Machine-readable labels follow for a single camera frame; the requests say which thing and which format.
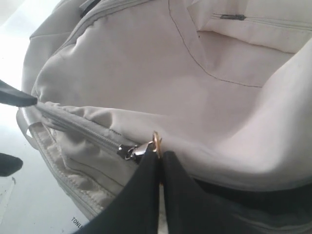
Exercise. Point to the cream fabric duffel bag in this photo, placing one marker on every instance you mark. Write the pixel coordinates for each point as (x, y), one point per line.
(226, 83)

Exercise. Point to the white paper label on table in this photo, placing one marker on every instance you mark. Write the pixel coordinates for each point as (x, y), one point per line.
(73, 222)

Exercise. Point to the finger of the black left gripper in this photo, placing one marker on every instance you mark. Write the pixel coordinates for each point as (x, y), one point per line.
(9, 165)
(14, 97)

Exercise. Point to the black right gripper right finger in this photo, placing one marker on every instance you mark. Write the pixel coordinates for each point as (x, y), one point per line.
(196, 207)

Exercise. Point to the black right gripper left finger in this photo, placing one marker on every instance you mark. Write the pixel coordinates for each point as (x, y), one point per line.
(136, 209)

